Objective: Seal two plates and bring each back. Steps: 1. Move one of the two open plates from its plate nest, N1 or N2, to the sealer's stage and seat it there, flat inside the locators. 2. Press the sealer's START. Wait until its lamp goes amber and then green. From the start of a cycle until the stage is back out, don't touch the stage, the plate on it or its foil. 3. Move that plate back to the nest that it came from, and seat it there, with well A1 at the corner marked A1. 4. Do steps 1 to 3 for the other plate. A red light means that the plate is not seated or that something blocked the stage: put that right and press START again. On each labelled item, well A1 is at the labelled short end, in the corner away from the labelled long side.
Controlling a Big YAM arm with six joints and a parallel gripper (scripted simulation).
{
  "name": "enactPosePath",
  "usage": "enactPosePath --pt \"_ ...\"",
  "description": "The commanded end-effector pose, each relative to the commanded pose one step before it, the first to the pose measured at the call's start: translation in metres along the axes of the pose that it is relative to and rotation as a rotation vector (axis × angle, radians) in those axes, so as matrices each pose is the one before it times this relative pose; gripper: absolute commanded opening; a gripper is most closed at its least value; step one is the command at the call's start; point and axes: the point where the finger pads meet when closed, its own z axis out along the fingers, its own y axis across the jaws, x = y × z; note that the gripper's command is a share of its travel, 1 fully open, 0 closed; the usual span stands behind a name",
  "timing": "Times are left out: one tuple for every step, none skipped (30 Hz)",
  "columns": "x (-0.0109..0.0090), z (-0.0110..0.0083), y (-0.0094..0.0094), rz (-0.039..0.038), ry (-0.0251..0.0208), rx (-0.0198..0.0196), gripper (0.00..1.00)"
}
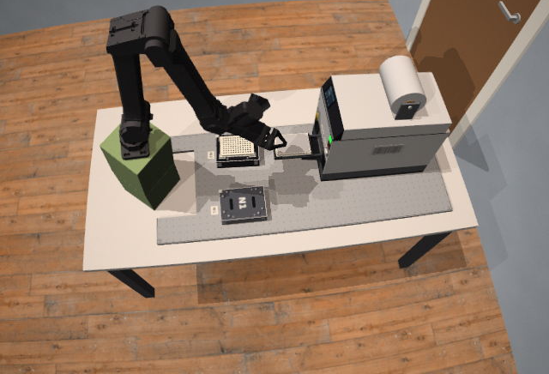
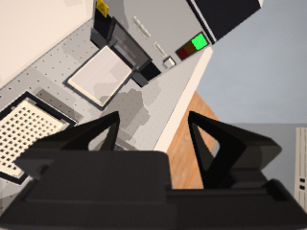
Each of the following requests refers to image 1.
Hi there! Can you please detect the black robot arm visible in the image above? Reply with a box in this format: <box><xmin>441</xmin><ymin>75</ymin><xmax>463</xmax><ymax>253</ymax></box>
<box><xmin>106</xmin><ymin>5</ymin><xmax>271</xmax><ymax>160</ymax></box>

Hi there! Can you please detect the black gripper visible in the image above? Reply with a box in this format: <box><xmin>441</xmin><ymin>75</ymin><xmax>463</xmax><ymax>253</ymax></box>
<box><xmin>240</xmin><ymin>125</ymin><xmax>287</xmax><ymax>151</ymax></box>

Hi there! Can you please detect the white cylinder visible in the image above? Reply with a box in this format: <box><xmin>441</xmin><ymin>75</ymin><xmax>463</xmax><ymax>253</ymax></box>
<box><xmin>379</xmin><ymin>56</ymin><xmax>427</xmax><ymax>114</ymax></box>

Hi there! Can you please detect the black rectangular frame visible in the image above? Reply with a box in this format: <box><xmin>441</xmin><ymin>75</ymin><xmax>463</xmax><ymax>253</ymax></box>
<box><xmin>216</xmin><ymin>134</ymin><xmax>259</xmax><ymax>168</ymax></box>

